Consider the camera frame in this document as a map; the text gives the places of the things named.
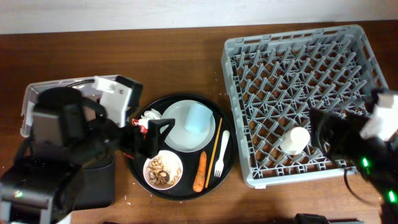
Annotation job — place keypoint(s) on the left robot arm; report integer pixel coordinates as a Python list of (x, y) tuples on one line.
[(67, 163)]

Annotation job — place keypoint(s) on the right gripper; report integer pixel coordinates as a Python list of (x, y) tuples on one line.
[(342, 124)]

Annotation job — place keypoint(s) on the orange carrot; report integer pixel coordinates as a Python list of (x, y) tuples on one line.
[(199, 181)]

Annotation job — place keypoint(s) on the grey dishwasher rack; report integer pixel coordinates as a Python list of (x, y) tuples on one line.
[(274, 80)]

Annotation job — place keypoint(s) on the clear plastic bin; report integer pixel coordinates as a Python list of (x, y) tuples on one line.
[(34, 89)]

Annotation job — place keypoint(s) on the round black serving tray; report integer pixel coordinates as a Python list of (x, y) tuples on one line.
[(190, 160)]

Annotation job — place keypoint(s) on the white tissue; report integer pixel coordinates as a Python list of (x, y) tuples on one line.
[(148, 115)]

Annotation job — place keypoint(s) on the white cup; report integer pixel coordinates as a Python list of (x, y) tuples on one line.
[(295, 140)]

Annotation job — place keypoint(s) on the red snack wrapper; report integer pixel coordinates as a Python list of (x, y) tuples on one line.
[(136, 134)]

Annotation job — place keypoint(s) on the white bowl with food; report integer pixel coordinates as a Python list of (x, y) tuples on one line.
[(163, 171)]

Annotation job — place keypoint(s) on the black rectangular tray bin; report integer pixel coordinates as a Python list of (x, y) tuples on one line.
[(99, 187)]

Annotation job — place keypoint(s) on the light blue cup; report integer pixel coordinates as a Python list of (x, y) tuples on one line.
[(198, 118)]

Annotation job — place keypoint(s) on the white plastic fork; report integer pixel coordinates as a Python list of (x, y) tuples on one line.
[(220, 164)]

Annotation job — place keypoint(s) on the wooden chopstick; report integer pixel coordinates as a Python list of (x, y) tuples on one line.
[(213, 154)]

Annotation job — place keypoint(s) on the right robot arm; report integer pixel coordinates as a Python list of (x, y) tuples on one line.
[(366, 142)]

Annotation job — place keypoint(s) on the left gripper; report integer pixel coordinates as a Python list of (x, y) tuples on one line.
[(148, 147)]

